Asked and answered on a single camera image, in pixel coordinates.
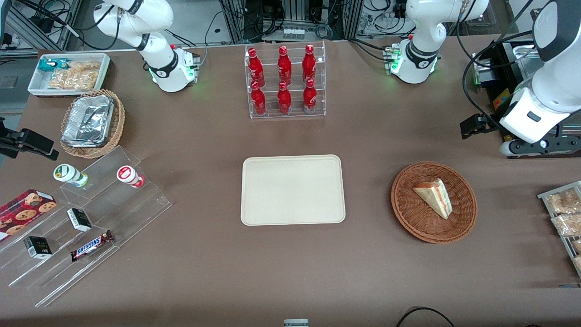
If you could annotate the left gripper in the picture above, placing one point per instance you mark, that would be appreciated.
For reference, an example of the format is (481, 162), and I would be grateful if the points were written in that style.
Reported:
(491, 123)

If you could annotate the triangular sandwich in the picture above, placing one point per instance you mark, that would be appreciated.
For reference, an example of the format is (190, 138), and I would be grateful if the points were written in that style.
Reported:
(435, 196)

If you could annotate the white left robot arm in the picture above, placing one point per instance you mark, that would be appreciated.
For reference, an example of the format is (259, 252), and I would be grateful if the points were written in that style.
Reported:
(420, 27)

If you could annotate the tan oval wicker basket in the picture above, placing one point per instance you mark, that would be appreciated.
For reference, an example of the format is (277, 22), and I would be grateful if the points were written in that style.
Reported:
(119, 120)

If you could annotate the brown round wicker basket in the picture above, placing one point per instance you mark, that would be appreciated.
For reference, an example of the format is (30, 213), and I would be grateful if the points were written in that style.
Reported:
(408, 204)

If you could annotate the beige rectangular plastic tray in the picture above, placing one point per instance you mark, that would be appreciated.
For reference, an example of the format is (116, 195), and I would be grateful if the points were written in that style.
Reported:
(292, 190)

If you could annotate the green cap yogurt bottle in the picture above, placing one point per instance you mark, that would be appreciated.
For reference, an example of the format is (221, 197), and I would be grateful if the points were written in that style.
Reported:
(68, 174)

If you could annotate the silver foil containers stack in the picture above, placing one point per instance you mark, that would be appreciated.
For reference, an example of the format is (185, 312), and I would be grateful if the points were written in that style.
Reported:
(88, 120)

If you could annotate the white rectangular snack bin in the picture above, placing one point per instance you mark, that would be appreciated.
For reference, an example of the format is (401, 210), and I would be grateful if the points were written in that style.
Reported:
(36, 84)

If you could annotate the red chocolate cookie box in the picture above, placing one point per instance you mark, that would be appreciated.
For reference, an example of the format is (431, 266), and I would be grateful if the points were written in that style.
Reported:
(25, 211)

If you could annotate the black food warmer machine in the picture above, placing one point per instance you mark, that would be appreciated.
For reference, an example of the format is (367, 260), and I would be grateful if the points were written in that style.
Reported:
(506, 63)

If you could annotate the clear bag of chips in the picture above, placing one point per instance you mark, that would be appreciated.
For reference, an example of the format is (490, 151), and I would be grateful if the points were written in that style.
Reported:
(77, 76)

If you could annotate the teal snack packet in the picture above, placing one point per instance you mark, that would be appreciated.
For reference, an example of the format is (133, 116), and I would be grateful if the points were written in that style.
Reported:
(50, 64)

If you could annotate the steel warmer pan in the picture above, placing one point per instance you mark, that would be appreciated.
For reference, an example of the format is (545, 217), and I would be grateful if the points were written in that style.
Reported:
(526, 61)

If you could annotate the small black white box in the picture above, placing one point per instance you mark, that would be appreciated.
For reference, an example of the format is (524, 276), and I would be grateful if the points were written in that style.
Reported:
(37, 247)
(79, 219)

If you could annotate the red cap yogurt bottle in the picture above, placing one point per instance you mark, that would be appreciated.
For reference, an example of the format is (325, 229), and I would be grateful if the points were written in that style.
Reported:
(127, 175)

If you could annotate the clear bag of pastry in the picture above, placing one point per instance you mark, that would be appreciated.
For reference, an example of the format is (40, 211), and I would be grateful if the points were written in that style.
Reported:
(568, 225)
(565, 200)

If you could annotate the Snickers chocolate bar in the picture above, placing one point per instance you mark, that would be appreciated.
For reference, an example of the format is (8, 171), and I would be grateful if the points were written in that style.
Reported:
(91, 245)

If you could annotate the clear acrylic step shelf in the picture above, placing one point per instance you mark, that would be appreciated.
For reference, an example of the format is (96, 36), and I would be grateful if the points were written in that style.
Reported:
(136, 213)

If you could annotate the red cola bottle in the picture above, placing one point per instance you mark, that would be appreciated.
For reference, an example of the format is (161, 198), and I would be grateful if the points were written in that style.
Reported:
(284, 66)
(309, 64)
(256, 68)
(310, 97)
(258, 101)
(284, 100)

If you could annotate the clear acrylic bottle rack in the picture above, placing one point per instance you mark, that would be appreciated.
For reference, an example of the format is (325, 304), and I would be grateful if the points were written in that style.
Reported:
(297, 113)

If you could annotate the white power strip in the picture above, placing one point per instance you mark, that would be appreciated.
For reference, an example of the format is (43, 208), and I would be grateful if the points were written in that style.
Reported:
(293, 32)

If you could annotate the small grey white device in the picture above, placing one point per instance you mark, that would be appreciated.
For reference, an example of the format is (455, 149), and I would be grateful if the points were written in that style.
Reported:
(296, 323)

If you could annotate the aluminium frame rack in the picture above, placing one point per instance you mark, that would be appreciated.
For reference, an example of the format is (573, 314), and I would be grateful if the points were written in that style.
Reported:
(254, 20)

